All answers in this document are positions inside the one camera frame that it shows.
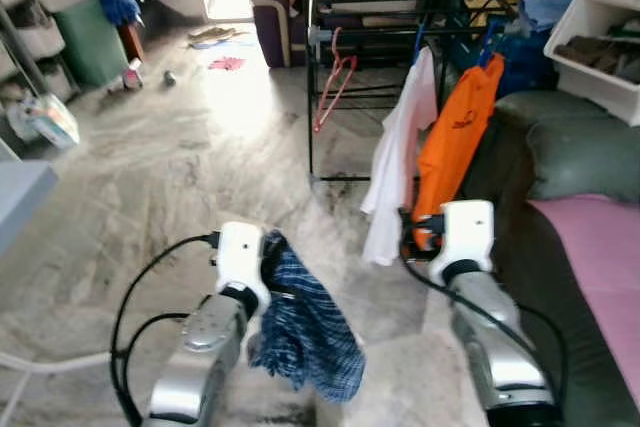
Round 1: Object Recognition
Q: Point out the printed diaper pack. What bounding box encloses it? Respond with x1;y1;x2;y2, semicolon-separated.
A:
10;95;81;148

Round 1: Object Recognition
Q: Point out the pink floor cloth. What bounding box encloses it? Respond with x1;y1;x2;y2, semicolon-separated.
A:
208;55;246;71

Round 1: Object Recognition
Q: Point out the blue plastic hanger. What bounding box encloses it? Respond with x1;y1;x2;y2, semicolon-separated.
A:
413;19;433;60
482;22;509;63

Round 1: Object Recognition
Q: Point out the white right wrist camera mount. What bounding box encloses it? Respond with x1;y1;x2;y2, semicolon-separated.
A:
430;200;496;283

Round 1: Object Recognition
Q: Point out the green leather sofa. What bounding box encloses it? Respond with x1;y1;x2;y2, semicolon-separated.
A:
460;90;640;427

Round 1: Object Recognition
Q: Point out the black metal drying rack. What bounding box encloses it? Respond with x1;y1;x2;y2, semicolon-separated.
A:
300;0;561;183

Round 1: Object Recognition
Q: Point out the pink toy bottle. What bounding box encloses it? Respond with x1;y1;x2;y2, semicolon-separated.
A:
122;59;143;91

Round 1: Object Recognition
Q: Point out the orange shirt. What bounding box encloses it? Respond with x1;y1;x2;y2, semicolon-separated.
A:
412;52;506;248

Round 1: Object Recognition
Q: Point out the green plastic bin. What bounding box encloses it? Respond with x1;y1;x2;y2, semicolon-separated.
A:
52;0;129;88

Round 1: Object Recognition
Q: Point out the pink plastic clothes hanger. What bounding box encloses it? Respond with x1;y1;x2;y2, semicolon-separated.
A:
313;27;359;135

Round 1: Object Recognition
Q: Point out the brown floor cloth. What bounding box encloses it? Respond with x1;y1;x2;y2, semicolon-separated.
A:
188;25;249;43

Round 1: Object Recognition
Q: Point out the blue plaid garment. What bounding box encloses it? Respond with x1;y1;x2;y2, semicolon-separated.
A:
250;230;366;403

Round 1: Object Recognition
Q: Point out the grey storage shelf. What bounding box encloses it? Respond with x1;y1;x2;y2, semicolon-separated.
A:
0;0;71;138

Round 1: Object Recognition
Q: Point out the blue clothes pile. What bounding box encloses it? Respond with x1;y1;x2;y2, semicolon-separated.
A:
455;0;581;98

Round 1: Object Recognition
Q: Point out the purple sofa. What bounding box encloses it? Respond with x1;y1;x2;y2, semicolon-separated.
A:
250;0;313;68

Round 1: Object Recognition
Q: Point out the large white clothes bin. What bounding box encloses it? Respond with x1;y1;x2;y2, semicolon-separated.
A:
543;0;640;126

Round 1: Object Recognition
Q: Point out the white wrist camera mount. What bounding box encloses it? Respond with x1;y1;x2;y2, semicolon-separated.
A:
430;200;496;283
213;222;271;313

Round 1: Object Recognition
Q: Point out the brown wooden post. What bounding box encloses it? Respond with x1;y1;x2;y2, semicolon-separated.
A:
118;25;146;63

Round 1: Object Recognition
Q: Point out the short black left arm cable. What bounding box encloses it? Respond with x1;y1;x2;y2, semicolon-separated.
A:
122;312;196;423

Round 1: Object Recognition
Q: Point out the white shirt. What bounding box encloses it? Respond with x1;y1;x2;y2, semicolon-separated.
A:
360;45;441;268

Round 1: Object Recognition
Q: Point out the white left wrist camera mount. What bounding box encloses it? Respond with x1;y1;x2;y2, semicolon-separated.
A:
213;222;271;313

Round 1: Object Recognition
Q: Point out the blue floor mat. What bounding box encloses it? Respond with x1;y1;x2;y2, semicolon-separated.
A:
195;37;251;49

